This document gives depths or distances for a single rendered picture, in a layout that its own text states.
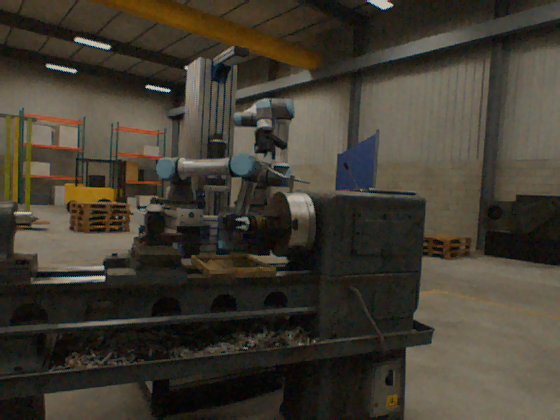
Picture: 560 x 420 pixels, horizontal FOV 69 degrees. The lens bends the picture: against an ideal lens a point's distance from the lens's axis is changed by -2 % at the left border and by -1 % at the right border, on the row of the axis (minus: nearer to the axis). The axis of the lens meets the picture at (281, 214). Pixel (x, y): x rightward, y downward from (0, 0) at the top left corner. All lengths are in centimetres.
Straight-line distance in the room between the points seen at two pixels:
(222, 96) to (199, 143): 34
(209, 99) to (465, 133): 1081
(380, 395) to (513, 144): 1059
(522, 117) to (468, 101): 157
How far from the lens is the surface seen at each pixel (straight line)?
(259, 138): 205
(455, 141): 1302
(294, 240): 186
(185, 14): 1353
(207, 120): 263
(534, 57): 1268
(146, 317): 174
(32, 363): 178
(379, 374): 215
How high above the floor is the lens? 123
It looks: 3 degrees down
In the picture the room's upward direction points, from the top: 3 degrees clockwise
